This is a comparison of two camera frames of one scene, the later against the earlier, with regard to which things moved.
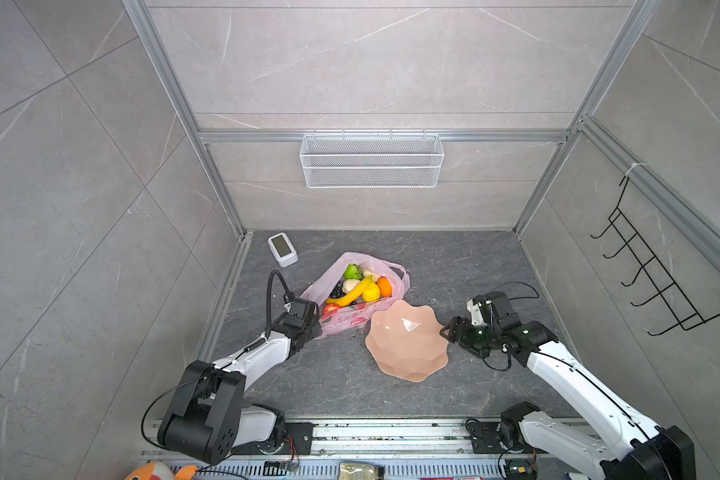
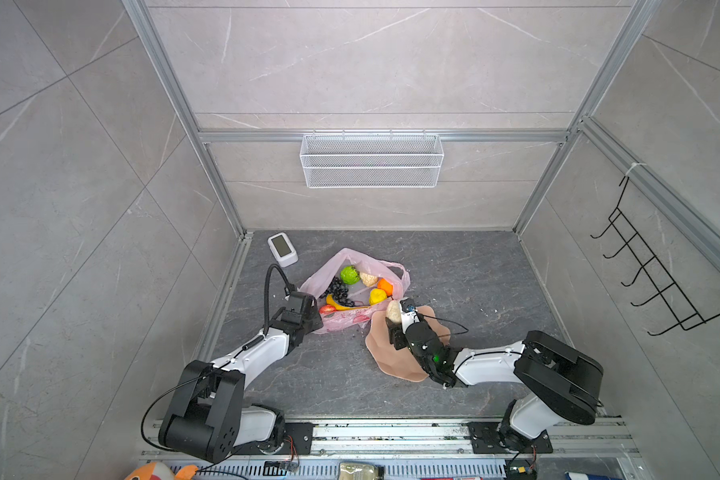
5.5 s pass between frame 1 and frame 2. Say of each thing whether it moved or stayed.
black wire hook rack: stayed
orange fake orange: stayed
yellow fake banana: moved
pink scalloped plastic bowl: stayed
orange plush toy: stayed
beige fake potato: moved
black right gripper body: moved
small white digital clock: stayed
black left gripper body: stayed
